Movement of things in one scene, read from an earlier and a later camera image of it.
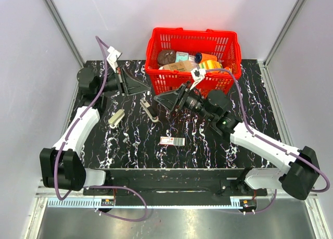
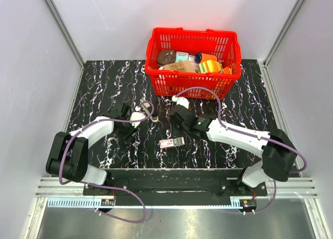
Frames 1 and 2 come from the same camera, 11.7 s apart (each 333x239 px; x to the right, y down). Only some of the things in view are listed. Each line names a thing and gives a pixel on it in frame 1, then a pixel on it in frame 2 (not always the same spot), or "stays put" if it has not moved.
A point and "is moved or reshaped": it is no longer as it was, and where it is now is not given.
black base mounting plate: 175,187 stays put
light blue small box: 181,56 stays put
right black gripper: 169,100 → 173,123
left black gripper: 130,85 → 132,130
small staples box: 176,141 is moved or reshaped
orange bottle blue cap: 201,57 stays put
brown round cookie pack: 166,57 stays put
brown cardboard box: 182,66 stays put
